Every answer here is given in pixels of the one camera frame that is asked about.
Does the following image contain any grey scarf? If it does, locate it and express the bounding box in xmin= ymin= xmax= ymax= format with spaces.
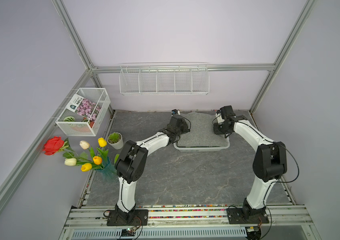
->
xmin=176 ymin=112 xmax=230 ymax=147

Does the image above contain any white plastic perforated basket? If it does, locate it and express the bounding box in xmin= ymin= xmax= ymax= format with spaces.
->
xmin=174 ymin=142 xmax=230 ymax=152

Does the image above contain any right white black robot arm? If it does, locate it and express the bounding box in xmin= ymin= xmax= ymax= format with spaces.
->
xmin=213 ymin=106 xmax=287 ymax=224

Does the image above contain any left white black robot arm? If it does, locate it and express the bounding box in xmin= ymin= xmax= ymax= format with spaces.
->
xmin=114 ymin=112 xmax=192 ymax=224

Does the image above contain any small potted green plant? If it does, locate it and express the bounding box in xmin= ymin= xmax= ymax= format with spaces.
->
xmin=107 ymin=132 xmax=124 ymax=150

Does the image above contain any artificial tulip bouquet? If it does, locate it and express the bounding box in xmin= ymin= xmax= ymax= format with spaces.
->
xmin=59 ymin=138 xmax=117 ymax=180

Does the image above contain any flower seed packet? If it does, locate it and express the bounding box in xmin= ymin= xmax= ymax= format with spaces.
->
xmin=65 ymin=94 xmax=101 ymax=122

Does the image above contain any red artificial rose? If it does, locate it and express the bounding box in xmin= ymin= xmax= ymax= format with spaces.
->
xmin=43 ymin=136 xmax=64 ymax=156

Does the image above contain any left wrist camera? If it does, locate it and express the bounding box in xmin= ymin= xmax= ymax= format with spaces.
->
xmin=172 ymin=109 xmax=181 ymax=116

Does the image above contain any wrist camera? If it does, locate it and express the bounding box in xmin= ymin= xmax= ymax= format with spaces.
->
xmin=216 ymin=113 xmax=224 ymax=124
xmin=172 ymin=109 xmax=181 ymax=116

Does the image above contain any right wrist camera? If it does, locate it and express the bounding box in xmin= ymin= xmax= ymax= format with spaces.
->
xmin=216 ymin=113 xmax=224 ymax=124

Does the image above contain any white wire wall shelf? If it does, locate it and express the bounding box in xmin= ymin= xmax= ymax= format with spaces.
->
xmin=119 ymin=63 xmax=210 ymax=95

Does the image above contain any white wire side basket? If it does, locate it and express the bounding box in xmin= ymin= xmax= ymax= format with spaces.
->
xmin=55 ymin=88 xmax=110 ymax=137

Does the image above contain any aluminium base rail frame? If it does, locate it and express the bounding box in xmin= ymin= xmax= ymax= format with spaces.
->
xmin=59 ymin=205 xmax=321 ymax=240

